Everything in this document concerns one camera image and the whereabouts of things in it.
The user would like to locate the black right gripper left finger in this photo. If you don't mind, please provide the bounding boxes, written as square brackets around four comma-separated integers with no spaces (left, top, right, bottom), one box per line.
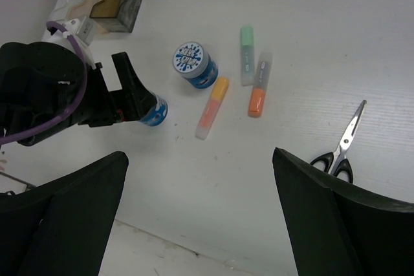
[1,151,129,275]

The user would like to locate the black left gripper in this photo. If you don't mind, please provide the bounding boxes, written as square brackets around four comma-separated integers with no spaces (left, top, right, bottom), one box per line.
[1,42,155,146]

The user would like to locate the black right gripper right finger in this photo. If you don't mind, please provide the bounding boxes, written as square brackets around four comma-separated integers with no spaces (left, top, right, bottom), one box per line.
[272,148,413,275]

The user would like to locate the yellow capped orange highlighter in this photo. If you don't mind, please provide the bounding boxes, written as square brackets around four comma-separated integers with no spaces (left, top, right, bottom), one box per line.
[195,77,230,140]

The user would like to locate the smoky grey plastic container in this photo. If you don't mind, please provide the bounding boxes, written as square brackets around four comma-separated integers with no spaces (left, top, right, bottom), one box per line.
[89,0,142,33]

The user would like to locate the green capped highlighter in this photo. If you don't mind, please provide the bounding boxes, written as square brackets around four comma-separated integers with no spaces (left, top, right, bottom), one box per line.
[240,25,254,86]

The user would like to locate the orange capped grey highlighter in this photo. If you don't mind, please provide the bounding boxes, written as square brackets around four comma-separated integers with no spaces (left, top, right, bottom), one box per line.
[248,52,273,118]

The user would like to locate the black handled scissors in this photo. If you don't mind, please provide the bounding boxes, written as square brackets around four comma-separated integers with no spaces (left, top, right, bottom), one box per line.
[310,100,367,184]

